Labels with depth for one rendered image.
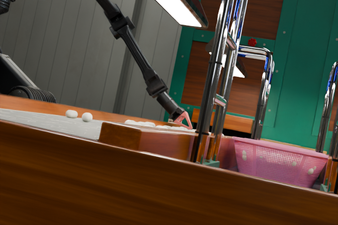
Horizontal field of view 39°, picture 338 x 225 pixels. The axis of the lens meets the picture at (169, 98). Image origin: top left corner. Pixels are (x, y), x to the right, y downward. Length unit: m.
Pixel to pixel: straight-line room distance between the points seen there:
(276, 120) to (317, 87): 0.25
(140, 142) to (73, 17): 4.57
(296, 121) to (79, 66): 3.01
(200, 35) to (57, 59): 2.87
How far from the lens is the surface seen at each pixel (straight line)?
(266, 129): 2.37
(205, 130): 0.85
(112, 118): 1.45
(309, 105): 2.38
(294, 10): 2.45
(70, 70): 5.00
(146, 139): 0.61
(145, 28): 4.59
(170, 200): 0.55
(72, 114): 1.13
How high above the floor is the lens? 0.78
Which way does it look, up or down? 2 degrees up
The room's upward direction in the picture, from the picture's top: 11 degrees clockwise
